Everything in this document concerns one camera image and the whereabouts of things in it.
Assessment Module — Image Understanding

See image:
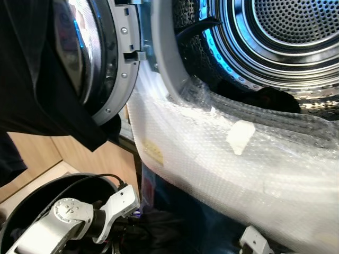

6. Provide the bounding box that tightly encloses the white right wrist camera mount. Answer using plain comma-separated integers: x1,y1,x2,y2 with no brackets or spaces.
239,226,276,254

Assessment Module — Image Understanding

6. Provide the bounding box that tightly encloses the clear bubble wrap sheet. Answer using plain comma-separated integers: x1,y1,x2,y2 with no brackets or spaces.
127,68,339,254

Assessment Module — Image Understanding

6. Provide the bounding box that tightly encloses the yellowish tape piece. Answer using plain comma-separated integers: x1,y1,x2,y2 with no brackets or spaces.
142,140,165,166

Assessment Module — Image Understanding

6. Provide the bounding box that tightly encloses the dark blue bag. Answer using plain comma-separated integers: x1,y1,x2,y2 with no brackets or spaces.
140,163,242,254

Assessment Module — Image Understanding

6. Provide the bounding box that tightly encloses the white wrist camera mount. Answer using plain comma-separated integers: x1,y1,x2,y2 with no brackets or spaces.
239,226,276,254
94,184,141,244

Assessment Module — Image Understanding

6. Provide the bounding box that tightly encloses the black garment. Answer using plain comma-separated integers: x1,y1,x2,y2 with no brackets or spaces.
216,79,302,114
106,206,184,254
0,0,122,152

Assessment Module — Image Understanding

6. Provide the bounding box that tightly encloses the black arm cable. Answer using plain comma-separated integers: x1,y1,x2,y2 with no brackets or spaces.
39,174,126,223

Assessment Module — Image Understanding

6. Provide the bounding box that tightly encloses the black garment hanging on door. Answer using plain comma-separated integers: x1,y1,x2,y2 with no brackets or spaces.
0,0,122,152

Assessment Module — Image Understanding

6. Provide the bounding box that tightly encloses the perforated steel washer drum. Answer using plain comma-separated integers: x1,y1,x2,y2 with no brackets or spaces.
174,0,339,120

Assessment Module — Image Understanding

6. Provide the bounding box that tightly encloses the white tape piece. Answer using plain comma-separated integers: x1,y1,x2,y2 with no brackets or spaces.
226,120,256,156

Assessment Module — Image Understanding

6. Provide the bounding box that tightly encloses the open washing machine door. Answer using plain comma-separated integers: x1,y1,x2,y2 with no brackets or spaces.
53,0,147,126

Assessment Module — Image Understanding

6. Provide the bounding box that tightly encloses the black garment inside drum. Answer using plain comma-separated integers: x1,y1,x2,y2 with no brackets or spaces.
216,79,302,114

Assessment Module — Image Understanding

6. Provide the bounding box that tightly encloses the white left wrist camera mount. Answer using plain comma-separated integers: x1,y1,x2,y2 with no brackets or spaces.
94,184,141,244

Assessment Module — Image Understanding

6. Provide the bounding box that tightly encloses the grey washer door gasket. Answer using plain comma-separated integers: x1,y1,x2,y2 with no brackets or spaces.
150,0,213,106

